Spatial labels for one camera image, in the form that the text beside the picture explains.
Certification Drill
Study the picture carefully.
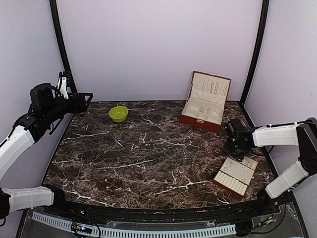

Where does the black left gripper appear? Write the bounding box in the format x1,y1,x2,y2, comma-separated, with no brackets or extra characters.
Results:
44,92,93,123

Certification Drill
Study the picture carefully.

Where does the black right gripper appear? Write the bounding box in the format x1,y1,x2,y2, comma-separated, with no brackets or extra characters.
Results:
222,138,247,160

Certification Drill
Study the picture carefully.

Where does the beige jewelry tray insert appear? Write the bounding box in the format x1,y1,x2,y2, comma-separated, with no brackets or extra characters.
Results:
212,156,258,198

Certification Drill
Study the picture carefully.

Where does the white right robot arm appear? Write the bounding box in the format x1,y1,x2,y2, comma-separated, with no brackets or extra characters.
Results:
224,117,317,215

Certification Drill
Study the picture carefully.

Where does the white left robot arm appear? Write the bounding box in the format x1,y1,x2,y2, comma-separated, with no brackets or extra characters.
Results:
0,83,93,219

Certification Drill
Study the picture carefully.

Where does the red wooden jewelry box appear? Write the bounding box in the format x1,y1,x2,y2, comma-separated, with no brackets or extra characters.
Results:
180,71,231,133

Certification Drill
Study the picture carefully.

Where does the green plastic bowl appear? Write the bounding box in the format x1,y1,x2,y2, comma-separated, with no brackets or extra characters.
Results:
108,106,129,123

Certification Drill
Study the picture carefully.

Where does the black left frame post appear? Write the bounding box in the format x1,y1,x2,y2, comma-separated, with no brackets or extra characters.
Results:
49,0,78,94

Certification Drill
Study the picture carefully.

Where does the black frame post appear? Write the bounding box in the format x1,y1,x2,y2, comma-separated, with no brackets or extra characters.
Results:
239,0,270,107
49,0,78,94

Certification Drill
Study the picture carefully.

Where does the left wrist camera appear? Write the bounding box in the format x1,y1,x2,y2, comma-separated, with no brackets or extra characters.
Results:
56,71,70,100

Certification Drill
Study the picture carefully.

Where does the black front table rail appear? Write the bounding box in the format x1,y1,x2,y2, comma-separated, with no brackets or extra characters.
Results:
44,186,284,224

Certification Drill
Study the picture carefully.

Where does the white slotted cable duct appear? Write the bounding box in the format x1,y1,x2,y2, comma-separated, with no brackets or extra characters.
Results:
31,212,236,238

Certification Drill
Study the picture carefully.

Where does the black right frame post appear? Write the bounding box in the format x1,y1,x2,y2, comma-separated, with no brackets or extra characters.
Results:
239,0,270,107

